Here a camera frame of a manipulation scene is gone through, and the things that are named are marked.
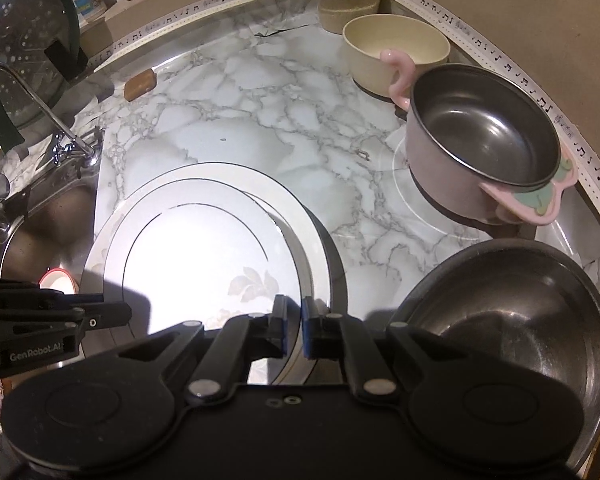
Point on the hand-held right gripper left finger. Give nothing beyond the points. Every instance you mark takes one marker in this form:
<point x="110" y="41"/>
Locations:
<point x="281" y="321"/>

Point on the steel sink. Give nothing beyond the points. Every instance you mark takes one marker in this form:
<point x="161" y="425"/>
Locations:
<point x="35" y="220"/>

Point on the large steel bowl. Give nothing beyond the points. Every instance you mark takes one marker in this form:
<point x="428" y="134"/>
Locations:
<point x="505" y="310"/>

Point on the chrome gooseneck faucet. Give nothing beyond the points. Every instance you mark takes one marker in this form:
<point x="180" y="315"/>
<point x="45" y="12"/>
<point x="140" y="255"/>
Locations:
<point x="45" y="110"/>

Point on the red rimmed bowl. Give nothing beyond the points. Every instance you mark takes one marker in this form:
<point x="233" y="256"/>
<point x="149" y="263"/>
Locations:
<point x="57" y="280"/>

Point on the metal colander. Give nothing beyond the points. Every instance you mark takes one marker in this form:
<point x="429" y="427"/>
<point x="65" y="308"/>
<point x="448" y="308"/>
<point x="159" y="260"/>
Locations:
<point x="20" y="25"/>
<point x="70" y="7"/>

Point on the white floral plate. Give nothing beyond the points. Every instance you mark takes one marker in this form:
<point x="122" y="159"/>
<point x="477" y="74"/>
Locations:
<point x="190" y="240"/>

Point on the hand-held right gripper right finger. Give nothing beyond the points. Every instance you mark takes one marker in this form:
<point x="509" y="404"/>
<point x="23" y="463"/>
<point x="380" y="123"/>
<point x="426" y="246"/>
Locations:
<point x="308" y="326"/>

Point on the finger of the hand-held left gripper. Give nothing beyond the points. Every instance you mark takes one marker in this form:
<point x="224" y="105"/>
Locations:
<point x="105" y="314"/>
<point x="70" y="297"/>

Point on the clear plastic lidded container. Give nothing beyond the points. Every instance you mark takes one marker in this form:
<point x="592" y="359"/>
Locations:
<point x="345" y="12"/>

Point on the cream bowl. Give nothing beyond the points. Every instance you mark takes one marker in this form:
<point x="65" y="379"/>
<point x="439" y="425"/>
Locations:
<point x="380" y="40"/>

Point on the brown soap bar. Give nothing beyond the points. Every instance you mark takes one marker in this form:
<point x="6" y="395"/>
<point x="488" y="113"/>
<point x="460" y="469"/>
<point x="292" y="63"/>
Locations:
<point x="140" y="84"/>

